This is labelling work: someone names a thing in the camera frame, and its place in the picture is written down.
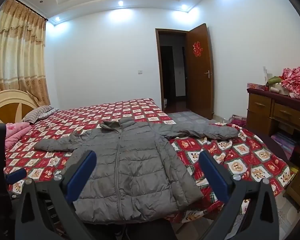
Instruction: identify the brown wooden door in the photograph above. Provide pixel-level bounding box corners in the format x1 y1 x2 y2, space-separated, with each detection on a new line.
186 23 214 120

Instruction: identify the pink striped folded bedding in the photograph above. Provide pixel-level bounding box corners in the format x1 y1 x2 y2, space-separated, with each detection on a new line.
271 132 297 157

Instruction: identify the brown wooden door frame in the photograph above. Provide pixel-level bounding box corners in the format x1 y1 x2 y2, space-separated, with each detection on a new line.
155 28 190 113

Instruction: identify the pink quilt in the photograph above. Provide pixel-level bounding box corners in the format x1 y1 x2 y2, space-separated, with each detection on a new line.
4 122 32 151

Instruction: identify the green cloth item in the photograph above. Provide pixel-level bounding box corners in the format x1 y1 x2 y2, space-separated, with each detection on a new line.
267 76 283 85

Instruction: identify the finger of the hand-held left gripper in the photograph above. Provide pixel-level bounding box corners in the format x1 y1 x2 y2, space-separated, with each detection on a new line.
4 167 28 186

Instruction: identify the cream wooden bed headboard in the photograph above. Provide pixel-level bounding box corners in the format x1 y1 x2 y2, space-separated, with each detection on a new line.
0 90 40 124

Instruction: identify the dark curtain rod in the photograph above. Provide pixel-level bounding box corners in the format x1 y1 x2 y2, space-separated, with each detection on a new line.
9 0 49 22

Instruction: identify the grey puffer jacket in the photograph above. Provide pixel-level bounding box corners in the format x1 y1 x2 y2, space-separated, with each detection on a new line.
34 117 240 224

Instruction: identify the red bear-print bedsheet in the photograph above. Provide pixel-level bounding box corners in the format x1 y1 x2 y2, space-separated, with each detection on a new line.
4 97 291 224

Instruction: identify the red plaid cloth bundle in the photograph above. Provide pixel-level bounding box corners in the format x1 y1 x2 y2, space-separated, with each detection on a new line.
281 66 300 101

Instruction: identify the pink flat box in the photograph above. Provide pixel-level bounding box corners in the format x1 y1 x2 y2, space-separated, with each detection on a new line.
247 82 267 91

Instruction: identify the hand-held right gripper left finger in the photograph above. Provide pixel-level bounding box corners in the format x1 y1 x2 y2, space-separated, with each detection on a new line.
14 150 97 240

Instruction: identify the red paper door decoration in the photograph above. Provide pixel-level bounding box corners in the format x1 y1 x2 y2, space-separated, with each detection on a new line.
193 41 203 58

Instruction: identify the beige patterned curtain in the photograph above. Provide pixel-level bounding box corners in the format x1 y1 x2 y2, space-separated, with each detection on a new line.
0 0 51 106

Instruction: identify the brown wooden dresser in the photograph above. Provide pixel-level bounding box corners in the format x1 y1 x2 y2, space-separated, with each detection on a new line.
246 87 300 211

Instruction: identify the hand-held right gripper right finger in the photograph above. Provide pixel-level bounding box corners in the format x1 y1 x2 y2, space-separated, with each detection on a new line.
199 150 287 240

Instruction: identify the grey striped pillow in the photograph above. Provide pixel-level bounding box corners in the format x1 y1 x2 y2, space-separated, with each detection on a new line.
22 105 59 124

